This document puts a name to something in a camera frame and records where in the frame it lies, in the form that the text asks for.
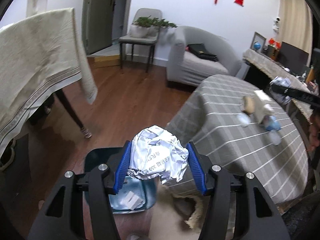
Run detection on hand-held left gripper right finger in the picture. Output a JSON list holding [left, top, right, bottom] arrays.
[[186, 141, 292, 240]]

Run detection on grey armchair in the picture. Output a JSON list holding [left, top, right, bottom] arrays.
[[166, 26, 242, 87]]

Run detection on dark plastic trash bin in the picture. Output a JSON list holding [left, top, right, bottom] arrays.
[[84, 147, 158, 214]]

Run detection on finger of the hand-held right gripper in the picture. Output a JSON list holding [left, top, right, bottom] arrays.
[[271, 83, 320, 110]]

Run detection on beige curtain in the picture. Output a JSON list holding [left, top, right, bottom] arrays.
[[277, 0, 313, 53]]

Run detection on table with beige tablecloth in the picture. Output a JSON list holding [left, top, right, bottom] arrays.
[[0, 7, 98, 160]]

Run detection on person's right hand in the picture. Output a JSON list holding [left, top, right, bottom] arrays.
[[309, 112, 320, 153]]

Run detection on tan wooden brush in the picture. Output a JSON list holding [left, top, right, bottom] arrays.
[[243, 96, 256, 116]]

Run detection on grey door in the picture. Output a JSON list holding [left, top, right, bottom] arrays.
[[82, 0, 135, 55]]

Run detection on white paper ball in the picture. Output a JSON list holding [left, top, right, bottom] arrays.
[[127, 125, 189, 184]]

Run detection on clear plastic wrapper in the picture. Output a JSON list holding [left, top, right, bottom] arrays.
[[270, 76, 292, 105]]

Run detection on clear plastic cup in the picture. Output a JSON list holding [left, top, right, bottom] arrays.
[[238, 112, 251, 128], [271, 131, 282, 146]]

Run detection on crumpled white tissue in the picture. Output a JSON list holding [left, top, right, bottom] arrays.
[[253, 90, 275, 124]]

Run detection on potted green plant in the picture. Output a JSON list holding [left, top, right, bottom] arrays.
[[130, 17, 177, 38]]

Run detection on beige rug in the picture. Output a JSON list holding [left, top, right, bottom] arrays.
[[149, 186, 213, 240]]

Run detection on black bag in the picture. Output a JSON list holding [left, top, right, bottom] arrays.
[[187, 43, 218, 62]]

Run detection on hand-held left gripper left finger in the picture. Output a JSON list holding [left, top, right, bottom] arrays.
[[26, 141, 132, 240]]

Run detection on round table with checked cloth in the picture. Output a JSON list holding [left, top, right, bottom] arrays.
[[165, 74, 309, 207]]

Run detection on side desk with fringed cloth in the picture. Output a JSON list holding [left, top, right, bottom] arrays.
[[242, 49, 320, 122]]

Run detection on black monitor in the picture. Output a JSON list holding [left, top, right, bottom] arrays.
[[277, 41, 310, 75]]

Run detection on grey chair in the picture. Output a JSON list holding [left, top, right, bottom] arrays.
[[118, 8, 162, 73]]

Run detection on picture frame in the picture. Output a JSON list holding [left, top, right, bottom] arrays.
[[251, 32, 267, 53]]

